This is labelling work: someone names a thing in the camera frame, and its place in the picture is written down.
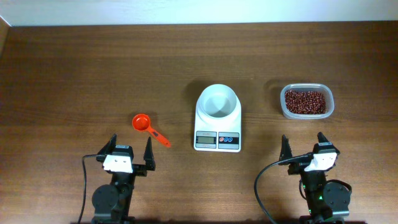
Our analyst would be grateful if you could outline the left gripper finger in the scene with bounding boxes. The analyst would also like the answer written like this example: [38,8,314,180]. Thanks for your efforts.
[144,137,155,170]
[97,134,118,155]

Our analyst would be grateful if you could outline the orange measuring scoop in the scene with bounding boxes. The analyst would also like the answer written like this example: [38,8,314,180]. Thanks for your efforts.
[132,113,171,147]

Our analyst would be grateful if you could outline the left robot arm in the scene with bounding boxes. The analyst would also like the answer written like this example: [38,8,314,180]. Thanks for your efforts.
[91,134,155,224]

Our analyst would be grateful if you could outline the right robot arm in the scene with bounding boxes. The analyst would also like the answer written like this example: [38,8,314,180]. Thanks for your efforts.
[279,132,352,223]

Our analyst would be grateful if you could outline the white digital kitchen scale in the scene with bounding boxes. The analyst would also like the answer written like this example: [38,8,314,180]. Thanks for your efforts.
[193,97,243,152]

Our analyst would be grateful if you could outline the red adzuki beans in container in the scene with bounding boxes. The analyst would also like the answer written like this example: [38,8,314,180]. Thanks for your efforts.
[284,90,326,114]

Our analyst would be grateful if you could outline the clear plastic bean container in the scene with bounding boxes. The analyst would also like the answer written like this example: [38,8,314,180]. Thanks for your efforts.
[280,83,335,119]

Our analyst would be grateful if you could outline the white round bowl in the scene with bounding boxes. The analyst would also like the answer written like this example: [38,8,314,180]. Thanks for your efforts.
[198,84,238,118]

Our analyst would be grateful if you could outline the right black cable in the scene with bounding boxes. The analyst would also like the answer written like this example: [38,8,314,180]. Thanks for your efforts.
[253,154,313,224]

